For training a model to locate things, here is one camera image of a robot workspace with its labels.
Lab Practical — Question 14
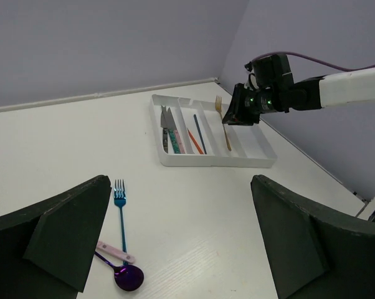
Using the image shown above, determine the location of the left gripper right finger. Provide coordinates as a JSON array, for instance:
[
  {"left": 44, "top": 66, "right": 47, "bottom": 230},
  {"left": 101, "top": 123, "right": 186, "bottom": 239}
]
[{"left": 251, "top": 175, "right": 375, "bottom": 298}]

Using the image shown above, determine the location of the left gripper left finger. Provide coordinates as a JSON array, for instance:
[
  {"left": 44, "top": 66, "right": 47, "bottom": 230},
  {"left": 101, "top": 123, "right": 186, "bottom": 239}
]
[{"left": 0, "top": 175, "right": 112, "bottom": 298}]

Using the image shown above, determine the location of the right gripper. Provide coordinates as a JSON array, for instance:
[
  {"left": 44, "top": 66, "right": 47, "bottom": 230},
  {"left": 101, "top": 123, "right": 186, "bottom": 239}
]
[{"left": 222, "top": 83, "right": 260, "bottom": 126}]

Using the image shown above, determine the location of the gold fork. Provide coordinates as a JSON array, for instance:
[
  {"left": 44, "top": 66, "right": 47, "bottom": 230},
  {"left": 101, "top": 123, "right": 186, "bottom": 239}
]
[{"left": 215, "top": 95, "right": 232, "bottom": 151}]

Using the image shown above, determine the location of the dark blue chopstick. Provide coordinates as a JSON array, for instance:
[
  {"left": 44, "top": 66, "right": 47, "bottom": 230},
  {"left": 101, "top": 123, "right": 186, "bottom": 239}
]
[{"left": 193, "top": 114, "right": 207, "bottom": 154}]

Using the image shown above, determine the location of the silver spoon pink handle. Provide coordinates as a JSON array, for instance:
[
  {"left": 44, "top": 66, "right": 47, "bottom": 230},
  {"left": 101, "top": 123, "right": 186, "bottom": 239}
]
[{"left": 96, "top": 240, "right": 136, "bottom": 263}]

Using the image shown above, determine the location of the orange chopstick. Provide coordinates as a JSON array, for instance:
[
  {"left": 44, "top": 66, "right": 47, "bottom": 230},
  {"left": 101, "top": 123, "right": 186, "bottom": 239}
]
[{"left": 187, "top": 129, "right": 204, "bottom": 154}]

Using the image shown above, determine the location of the knife pink handle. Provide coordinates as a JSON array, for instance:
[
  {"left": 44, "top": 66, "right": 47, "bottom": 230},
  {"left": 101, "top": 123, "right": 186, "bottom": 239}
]
[{"left": 174, "top": 130, "right": 186, "bottom": 154}]

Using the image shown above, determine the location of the knife green handle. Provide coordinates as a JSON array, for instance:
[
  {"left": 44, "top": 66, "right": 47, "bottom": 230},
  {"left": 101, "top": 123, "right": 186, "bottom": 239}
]
[{"left": 165, "top": 108, "right": 181, "bottom": 154}]

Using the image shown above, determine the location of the knife dark handle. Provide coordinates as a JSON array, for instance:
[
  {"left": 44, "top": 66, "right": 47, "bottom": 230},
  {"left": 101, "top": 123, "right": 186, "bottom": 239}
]
[{"left": 160, "top": 106, "right": 168, "bottom": 153}]

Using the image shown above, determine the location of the purple spoon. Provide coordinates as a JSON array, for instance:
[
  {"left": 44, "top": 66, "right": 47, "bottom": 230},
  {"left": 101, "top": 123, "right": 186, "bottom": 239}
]
[{"left": 95, "top": 252, "right": 145, "bottom": 292}]

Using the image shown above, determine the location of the blue fork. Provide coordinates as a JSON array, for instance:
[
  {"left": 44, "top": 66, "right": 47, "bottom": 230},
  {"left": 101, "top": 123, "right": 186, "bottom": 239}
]
[{"left": 113, "top": 179, "right": 127, "bottom": 252}]

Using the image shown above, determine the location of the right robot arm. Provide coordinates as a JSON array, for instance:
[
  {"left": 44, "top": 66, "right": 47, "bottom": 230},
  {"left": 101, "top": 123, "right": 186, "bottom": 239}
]
[{"left": 222, "top": 52, "right": 375, "bottom": 126}]

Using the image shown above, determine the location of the white divided cutlery tray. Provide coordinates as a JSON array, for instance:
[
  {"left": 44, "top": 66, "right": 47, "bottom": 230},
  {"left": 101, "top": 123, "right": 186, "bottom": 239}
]
[{"left": 150, "top": 94, "right": 277, "bottom": 168}]

